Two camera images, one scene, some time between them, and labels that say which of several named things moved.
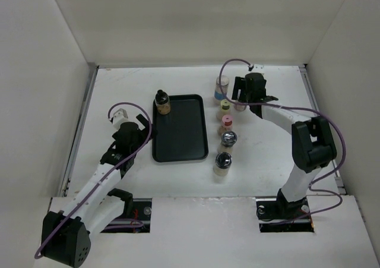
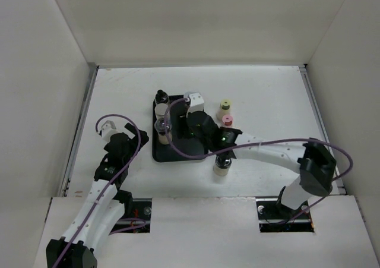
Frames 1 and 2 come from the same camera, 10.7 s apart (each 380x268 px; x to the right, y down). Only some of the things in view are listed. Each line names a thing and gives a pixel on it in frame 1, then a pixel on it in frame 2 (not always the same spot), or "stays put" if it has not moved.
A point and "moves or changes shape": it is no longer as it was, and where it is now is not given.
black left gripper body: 142,141 stays put
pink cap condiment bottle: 227,122 stays put
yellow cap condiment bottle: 225,109 stays put
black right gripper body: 249,98 -> 205,144
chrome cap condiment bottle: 228,139 moves or changes shape
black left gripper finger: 145,122 -> 133,131
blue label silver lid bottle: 219,94 -> 160,110
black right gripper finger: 238,92 -> 182,127
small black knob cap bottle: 162,102 stays put
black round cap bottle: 223,160 stays put
